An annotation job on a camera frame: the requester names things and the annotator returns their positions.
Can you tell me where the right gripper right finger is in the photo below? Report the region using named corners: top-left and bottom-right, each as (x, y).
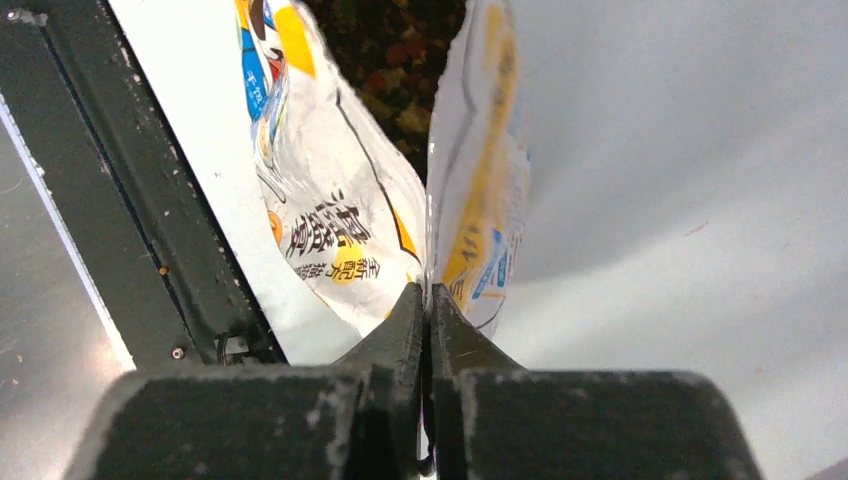
top-left (430, 284), bottom-right (524, 398)

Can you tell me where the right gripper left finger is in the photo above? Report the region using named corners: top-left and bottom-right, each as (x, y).
top-left (333, 283), bottom-right (423, 398)

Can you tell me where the pet food bag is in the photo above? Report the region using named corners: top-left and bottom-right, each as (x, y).
top-left (234, 1), bottom-right (530, 336)

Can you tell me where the pet food kibble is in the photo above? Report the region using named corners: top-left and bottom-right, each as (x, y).
top-left (305, 0), bottom-right (466, 181)

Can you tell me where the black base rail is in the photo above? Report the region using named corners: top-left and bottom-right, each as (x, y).
top-left (1, 1), bottom-right (286, 368)

